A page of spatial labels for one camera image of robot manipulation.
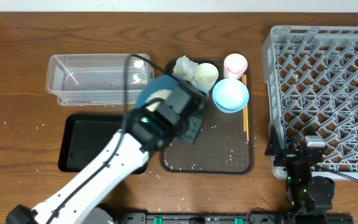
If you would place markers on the brown serving tray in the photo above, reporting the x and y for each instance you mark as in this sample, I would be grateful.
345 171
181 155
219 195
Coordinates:
222 147

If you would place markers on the black tray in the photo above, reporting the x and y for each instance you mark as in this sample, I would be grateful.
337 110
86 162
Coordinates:
84 137

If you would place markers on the grey dishwasher rack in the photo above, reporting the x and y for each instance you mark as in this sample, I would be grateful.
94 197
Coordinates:
311 74

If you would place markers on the light blue bowl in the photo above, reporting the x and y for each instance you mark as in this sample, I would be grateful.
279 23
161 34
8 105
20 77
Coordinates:
230 95

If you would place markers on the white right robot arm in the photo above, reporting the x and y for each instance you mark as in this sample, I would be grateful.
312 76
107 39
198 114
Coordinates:
310 196

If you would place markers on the clear plastic bin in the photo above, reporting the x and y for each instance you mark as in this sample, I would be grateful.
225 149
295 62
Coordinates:
71 63

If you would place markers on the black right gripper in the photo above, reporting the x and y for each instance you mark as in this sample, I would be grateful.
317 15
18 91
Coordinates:
275 147

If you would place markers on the cream cup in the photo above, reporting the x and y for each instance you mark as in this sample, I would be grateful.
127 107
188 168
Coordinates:
205 75

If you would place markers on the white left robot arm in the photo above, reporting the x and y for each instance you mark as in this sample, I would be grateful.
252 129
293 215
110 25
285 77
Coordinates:
150 127

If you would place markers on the pile of rice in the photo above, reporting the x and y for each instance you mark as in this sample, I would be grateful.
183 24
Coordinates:
153 101

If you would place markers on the pink cup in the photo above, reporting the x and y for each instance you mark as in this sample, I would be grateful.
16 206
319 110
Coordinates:
234 66

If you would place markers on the dark blue plate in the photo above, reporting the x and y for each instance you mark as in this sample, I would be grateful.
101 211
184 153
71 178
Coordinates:
186 98

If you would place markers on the wooden chopstick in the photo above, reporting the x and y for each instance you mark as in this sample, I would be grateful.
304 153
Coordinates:
244 80
247 134

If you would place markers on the crumpled white tissue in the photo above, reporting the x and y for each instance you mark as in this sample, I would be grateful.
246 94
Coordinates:
185 68

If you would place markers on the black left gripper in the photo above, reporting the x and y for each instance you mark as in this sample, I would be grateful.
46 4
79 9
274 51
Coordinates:
192 137

